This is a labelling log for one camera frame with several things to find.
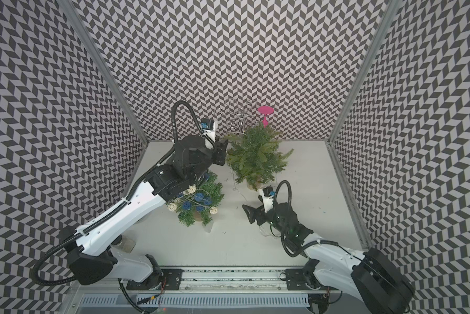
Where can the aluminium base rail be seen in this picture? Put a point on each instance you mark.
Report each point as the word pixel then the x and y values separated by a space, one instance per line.
pixel 196 288

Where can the chrome jewelry stand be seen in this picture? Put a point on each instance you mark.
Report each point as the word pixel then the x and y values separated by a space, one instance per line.
pixel 237 115

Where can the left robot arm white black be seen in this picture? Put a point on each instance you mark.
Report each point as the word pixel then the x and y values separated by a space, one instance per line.
pixel 89 255

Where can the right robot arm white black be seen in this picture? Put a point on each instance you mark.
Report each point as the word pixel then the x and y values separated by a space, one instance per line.
pixel 369 276

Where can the dark green christmas tree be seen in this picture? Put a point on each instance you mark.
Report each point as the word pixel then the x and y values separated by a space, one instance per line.
pixel 189 218

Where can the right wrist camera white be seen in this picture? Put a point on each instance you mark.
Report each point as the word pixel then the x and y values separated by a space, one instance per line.
pixel 267 197

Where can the glass spice jar black lid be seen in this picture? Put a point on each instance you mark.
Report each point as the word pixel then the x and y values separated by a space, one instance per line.
pixel 123 243

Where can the rattan ball string light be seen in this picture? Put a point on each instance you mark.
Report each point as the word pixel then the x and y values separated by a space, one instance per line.
pixel 203 198

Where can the thin wire fairy light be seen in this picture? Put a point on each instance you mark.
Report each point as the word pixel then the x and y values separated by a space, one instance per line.
pixel 265 230

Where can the light green fern tree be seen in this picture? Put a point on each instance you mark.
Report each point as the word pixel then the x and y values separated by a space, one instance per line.
pixel 254 156

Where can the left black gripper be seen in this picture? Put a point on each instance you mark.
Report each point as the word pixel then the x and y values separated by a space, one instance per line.
pixel 220 152

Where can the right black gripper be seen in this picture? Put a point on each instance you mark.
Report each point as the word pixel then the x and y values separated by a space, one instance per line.
pixel 260 212

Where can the pink hourglass ornament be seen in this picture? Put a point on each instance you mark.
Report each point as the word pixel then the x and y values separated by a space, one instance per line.
pixel 265 111

